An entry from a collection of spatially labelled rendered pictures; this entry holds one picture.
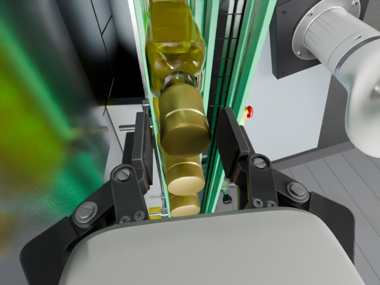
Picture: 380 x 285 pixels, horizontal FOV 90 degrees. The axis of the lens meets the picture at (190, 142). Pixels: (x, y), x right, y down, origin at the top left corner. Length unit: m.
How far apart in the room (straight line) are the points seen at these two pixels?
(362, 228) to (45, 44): 2.80
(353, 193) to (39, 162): 2.88
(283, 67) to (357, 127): 0.36
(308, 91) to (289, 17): 0.40
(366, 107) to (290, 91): 0.46
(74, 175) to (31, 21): 0.15
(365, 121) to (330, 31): 0.27
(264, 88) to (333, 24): 0.32
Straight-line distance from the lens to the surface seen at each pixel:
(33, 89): 0.21
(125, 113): 0.48
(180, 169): 0.16
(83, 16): 0.45
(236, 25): 0.40
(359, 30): 0.67
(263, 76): 0.86
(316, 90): 1.05
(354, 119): 0.56
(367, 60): 0.60
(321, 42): 0.70
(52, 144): 0.22
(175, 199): 0.21
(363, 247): 2.75
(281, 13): 0.71
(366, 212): 2.86
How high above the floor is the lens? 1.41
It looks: 41 degrees down
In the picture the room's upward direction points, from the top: 171 degrees clockwise
